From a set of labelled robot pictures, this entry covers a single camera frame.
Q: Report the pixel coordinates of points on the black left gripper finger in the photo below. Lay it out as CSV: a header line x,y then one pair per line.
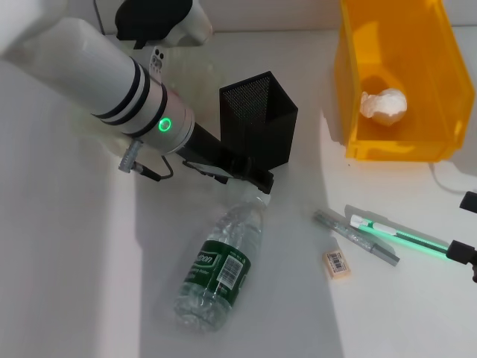
x,y
259,179

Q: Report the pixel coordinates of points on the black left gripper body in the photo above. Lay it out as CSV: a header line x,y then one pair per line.
x,y
208,154

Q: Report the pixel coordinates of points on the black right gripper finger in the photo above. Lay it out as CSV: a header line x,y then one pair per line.
x,y
464,251
470,203

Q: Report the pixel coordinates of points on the mint green utility knife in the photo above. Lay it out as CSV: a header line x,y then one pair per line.
x,y
410,240

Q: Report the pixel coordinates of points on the clear water bottle green label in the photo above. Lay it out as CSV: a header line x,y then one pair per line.
x,y
220,264

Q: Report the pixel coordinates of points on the white paper ball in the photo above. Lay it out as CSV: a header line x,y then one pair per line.
x,y
385,106

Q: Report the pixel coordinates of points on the black mesh pen holder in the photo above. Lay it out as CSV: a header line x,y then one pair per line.
x,y
268,134

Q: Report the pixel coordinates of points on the silver glitter pen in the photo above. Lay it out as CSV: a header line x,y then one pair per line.
x,y
346,233

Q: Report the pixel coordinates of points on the beige eraser with barcode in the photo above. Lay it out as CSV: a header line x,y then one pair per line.
x,y
337,265

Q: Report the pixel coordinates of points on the yellow plastic bin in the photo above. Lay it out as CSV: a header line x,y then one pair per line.
x,y
417,56

